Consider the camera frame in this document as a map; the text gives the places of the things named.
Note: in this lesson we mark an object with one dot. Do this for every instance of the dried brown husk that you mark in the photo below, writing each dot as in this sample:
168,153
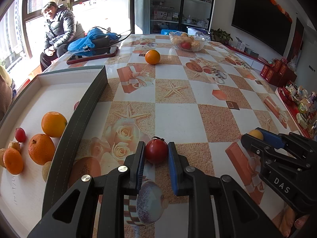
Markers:
14,145

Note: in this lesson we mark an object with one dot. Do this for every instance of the small red tomato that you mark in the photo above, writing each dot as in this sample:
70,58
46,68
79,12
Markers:
156,151
20,134
76,105

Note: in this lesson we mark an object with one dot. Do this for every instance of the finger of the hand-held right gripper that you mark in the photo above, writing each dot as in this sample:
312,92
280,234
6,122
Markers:
255,145
272,137

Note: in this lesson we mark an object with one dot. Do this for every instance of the dark framed window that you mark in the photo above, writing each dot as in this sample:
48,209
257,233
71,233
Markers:
26,29

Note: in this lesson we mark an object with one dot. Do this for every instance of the black pouch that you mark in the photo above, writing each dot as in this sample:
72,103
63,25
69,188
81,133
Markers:
99,42

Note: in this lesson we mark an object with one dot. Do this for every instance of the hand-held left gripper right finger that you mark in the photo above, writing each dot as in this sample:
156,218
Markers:
172,168

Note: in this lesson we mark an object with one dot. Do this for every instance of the bumpy mandarin with stem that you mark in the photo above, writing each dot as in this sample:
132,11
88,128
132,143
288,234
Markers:
41,148

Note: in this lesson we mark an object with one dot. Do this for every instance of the small grey box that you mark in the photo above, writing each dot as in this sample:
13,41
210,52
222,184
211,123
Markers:
252,52

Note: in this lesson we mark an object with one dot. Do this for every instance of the large dark red box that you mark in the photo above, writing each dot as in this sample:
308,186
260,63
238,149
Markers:
284,79

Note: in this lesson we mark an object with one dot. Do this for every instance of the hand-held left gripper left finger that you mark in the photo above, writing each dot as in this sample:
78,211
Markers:
141,163

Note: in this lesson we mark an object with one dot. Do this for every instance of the black television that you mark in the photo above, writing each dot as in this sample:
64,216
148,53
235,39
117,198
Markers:
260,19

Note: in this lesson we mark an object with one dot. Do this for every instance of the blue plastic crate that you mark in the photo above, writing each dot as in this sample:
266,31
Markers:
164,31

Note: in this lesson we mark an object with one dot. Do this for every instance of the green potted plant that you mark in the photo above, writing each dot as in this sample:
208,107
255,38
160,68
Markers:
221,34

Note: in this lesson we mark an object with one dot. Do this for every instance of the shallow grey box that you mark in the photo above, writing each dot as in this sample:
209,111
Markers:
37,96

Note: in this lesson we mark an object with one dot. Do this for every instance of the white sack with blue print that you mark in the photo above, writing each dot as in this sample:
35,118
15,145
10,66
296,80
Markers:
198,32

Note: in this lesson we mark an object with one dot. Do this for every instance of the red apple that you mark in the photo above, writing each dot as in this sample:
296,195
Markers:
185,45

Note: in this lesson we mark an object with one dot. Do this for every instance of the red gift box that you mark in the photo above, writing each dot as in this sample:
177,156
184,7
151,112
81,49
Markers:
277,65
267,73
283,69

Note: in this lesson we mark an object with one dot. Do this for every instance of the white bench with red top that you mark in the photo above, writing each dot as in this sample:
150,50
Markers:
247,59

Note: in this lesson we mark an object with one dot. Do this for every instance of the small yellow citrus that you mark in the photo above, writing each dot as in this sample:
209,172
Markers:
256,134

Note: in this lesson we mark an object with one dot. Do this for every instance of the small tangerine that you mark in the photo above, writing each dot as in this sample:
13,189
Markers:
13,160

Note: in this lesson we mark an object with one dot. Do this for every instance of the pile of snack packets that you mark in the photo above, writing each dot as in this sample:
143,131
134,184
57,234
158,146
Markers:
304,109

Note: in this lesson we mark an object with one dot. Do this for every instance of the clear plastic bag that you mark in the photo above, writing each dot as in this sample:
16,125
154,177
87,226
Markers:
292,64

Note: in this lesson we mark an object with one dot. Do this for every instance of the glass bowl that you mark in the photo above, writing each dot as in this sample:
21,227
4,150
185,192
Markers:
173,45

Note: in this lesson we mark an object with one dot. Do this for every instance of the person's right hand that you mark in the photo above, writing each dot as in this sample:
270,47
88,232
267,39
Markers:
302,222

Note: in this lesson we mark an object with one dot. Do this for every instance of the shelf bottles and cartons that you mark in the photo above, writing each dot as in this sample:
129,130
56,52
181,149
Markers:
173,14

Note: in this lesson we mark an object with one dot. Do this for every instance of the blue cloth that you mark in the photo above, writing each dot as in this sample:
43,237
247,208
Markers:
79,44

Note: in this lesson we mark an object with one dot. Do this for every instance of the small white carton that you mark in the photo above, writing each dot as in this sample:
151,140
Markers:
240,44

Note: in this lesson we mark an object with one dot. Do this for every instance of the brown kiwi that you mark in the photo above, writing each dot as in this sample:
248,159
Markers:
46,171

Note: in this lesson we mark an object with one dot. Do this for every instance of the grey curtain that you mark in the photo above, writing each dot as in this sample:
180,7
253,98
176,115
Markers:
141,5

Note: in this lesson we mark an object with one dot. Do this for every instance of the large smooth orange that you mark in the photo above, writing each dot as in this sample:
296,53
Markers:
54,124

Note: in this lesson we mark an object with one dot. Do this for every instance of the red garland wall decoration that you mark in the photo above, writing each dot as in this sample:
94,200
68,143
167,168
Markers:
272,1

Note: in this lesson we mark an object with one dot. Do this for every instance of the small yellow apple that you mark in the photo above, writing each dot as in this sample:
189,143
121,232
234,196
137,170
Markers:
184,34

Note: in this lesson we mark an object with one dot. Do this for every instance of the glass door cabinet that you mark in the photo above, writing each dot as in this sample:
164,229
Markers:
183,5

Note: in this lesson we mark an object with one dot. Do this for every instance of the dark red smartphone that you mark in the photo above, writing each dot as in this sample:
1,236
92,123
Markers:
94,53

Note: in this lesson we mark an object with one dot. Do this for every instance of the red wall hanging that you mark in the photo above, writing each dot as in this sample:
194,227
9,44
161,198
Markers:
297,39

